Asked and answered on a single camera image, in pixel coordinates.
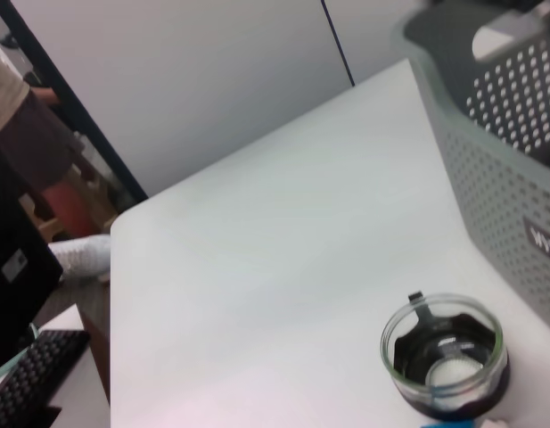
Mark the black metal frame post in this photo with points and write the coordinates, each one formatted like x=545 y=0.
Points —
x=78 y=116

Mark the thin dark wall strip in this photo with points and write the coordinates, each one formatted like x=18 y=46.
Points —
x=339 y=49

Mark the brown side desk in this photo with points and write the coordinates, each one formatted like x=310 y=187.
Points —
x=94 y=339

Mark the black keyboard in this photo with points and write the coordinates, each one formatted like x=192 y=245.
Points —
x=34 y=379

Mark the blue square toy plate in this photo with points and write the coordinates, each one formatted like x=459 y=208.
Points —
x=448 y=424

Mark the person beige top white shoe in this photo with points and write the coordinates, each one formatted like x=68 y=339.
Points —
x=38 y=134

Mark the grey perforated storage bin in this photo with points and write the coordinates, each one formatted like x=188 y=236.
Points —
x=488 y=187

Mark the glass teacup black holder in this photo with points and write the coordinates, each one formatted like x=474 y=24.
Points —
x=453 y=379

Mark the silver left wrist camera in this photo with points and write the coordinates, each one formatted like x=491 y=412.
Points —
x=502 y=38

